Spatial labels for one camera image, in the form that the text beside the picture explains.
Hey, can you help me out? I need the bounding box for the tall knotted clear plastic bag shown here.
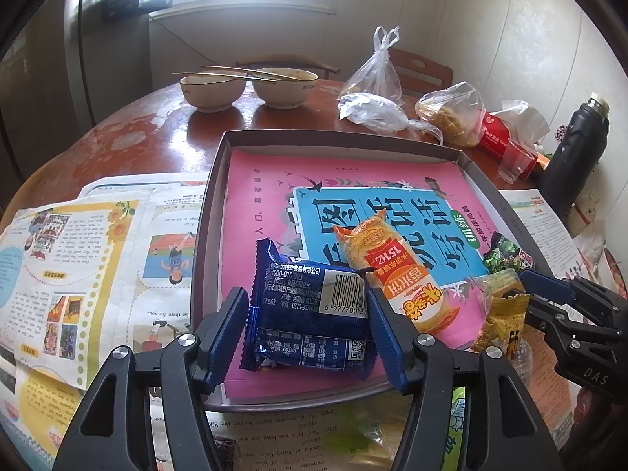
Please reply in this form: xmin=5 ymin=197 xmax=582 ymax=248
xmin=342 ymin=26 xmax=404 ymax=106

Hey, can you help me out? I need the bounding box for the green and black snack packet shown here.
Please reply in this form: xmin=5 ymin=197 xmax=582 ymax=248
xmin=481 ymin=232 xmax=533 ymax=276

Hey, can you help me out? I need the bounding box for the wooden chair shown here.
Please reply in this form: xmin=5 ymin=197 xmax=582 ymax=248
xmin=387 ymin=49 xmax=453 ymax=94

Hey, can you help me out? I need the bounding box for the orange rice cracker packet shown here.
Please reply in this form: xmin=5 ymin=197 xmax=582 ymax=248
xmin=334 ymin=208 xmax=449 ymax=335

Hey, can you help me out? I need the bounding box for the yellow brown snack packet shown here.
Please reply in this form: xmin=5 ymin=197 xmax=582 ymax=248
xmin=471 ymin=272 xmax=533 ymax=354

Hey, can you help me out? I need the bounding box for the red tissue pack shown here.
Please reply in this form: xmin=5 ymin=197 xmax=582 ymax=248
xmin=478 ymin=99 xmax=550 ymax=180

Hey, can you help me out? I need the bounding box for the dark refrigerator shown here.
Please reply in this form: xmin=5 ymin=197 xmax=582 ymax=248
xmin=0 ymin=0 xmax=153 ymax=197

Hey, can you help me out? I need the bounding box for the cream ceramic bowl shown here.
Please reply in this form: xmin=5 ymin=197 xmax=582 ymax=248
xmin=251 ymin=68 xmax=319 ymax=110
xmin=179 ymin=73 xmax=247 ymax=113

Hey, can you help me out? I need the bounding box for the blue biscuit packet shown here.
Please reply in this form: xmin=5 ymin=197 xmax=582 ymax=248
xmin=239 ymin=238 xmax=376 ymax=374

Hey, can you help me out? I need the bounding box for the clear green noodle snack packet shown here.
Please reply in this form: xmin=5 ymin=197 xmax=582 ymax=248
xmin=329 ymin=400 xmax=400 ymax=457

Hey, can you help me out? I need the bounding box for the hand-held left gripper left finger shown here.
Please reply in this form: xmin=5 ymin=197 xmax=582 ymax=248
xmin=54 ymin=285 xmax=251 ymax=471

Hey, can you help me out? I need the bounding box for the colourful picture newspaper sheet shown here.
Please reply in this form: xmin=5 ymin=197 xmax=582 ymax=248
xmin=0 ymin=177 xmax=344 ymax=471

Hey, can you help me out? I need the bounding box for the crumpled clear plastic bag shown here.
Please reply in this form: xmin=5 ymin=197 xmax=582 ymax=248
xmin=338 ymin=92 xmax=442 ymax=145

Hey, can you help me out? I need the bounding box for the grey shallow cardboard box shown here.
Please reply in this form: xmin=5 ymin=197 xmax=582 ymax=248
xmin=189 ymin=129 xmax=560 ymax=412

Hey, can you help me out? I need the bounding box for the plastic bag of fried snacks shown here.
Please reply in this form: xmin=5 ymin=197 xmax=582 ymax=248
xmin=415 ymin=82 xmax=486 ymax=148

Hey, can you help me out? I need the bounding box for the wooden chopsticks pair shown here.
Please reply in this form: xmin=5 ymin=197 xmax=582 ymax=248
xmin=172 ymin=71 xmax=248 ymax=80
xmin=200 ymin=65 xmax=301 ymax=82

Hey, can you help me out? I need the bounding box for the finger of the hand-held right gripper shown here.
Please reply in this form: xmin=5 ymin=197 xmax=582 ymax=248
xmin=517 ymin=267 xmax=614 ymax=310
xmin=522 ymin=297 xmax=624 ymax=349

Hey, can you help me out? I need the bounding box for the white crumpled paper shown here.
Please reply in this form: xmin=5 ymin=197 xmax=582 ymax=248
xmin=571 ymin=230 xmax=606 ymax=276

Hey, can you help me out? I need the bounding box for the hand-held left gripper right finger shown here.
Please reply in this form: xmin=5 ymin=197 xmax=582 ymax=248
xmin=365 ymin=288 xmax=565 ymax=471

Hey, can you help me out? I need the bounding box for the clear plastic cup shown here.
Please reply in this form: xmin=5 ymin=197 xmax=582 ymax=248
xmin=497 ymin=138 xmax=538 ymax=182

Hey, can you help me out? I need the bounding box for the black thermos bottle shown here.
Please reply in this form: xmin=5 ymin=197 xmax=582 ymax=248
xmin=542 ymin=92 xmax=610 ymax=209

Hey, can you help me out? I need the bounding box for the pink and blue book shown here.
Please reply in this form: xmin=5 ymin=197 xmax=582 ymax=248
xmin=223 ymin=150 xmax=501 ymax=400

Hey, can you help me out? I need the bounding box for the newspaper sheet with orange panel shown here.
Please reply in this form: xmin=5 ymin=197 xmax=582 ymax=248
xmin=500 ymin=189 xmax=609 ymax=452

